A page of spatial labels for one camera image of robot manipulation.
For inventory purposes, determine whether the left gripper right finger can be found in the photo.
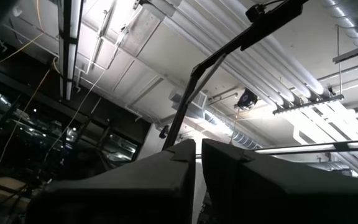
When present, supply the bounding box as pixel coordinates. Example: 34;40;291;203
201;138;358;224

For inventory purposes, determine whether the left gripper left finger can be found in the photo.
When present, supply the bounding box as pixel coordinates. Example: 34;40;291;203
25;139;197;224

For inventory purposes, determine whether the bright light strip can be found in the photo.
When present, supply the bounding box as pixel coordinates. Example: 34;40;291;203
253;138;358;156

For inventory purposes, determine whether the hanging light bar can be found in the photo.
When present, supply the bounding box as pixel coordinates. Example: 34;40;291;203
272;94;345;116

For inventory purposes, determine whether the round black ceiling device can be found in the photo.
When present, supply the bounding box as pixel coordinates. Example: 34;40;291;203
236;88;259;111

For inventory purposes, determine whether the white air vent unit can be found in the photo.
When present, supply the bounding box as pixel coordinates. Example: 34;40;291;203
168;89;211;119

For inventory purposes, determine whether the long fluorescent ceiling light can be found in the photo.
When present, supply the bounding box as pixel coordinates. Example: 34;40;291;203
57;0;85;102

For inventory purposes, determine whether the spiral ventilation duct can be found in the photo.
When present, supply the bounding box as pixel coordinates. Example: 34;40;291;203
203;108;262;151

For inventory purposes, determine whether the orange hanging cord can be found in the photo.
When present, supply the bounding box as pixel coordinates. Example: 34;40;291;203
0;57;57;166

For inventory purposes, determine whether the black aluminium rig frame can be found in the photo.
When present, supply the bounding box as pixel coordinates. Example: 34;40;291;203
162;0;310;151

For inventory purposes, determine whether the black overhead camera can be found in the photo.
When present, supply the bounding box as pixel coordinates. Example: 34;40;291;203
245;2;265;23

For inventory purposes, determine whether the silver ceiling duct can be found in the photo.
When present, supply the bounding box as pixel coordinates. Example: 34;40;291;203
318;0;358;71

